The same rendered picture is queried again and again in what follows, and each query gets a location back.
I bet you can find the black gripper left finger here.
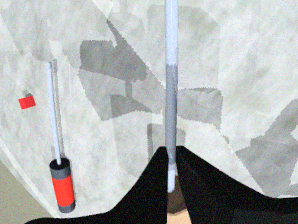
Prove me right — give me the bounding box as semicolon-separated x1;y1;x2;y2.
25;147;169;224

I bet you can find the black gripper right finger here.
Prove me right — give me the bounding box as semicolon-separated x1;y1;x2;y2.
176;145;298;224

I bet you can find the red-handled screwdriver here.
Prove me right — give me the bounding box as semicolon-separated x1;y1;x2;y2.
47;61;76;214

